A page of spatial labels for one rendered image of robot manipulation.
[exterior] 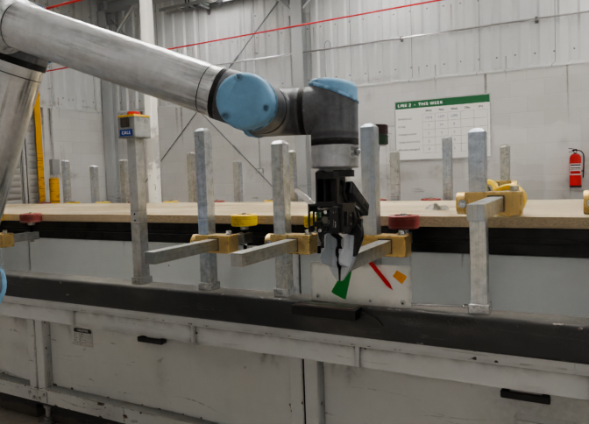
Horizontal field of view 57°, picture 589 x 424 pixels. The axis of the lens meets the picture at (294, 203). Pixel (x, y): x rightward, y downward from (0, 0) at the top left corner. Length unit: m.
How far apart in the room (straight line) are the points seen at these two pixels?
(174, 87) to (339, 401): 1.15
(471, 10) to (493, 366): 7.71
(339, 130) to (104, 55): 0.43
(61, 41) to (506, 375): 1.13
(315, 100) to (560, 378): 0.79
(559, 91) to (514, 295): 7.07
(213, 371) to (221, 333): 0.38
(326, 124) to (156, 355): 1.36
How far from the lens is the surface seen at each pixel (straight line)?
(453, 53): 8.68
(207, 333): 1.65
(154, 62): 0.96
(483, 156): 1.24
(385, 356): 1.40
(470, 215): 0.98
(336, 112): 0.99
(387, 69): 8.88
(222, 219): 1.75
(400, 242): 1.28
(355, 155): 1.01
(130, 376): 2.25
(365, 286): 1.33
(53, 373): 2.59
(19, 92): 1.28
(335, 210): 0.97
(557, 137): 8.39
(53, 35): 1.06
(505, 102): 8.47
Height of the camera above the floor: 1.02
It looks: 3 degrees down
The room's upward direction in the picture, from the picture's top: 2 degrees counter-clockwise
